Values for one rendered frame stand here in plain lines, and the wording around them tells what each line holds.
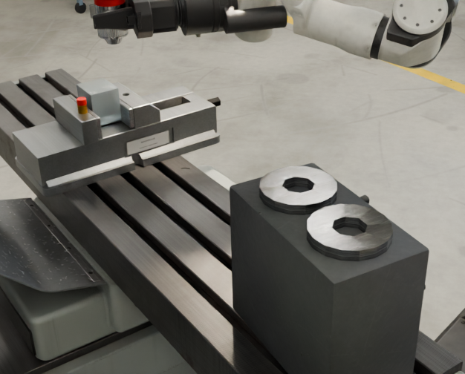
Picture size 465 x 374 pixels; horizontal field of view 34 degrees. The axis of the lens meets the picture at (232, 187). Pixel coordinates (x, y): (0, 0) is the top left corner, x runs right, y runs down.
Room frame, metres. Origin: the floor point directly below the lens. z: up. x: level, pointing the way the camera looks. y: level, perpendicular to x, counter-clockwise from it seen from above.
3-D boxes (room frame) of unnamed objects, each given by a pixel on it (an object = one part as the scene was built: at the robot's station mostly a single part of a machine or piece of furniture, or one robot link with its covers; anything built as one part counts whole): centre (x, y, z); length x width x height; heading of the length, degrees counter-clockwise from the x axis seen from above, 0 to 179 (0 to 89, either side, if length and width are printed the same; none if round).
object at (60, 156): (1.22, 0.20, 1.01); 0.35 x 0.15 x 0.11; 123
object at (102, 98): (1.21, 0.23, 1.06); 0.06 x 0.05 x 0.06; 33
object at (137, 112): (1.24, 0.18, 1.04); 0.12 x 0.06 x 0.04; 33
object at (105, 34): (1.13, 0.18, 1.23); 0.05 x 0.05 x 0.05
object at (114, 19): (1.10, 0.17, 1.24); 0.06 x 0.02 x 0.03; 104
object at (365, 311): (0.70, -0.10, 1.05); 0.22 x 0.12 x 0.20; 27
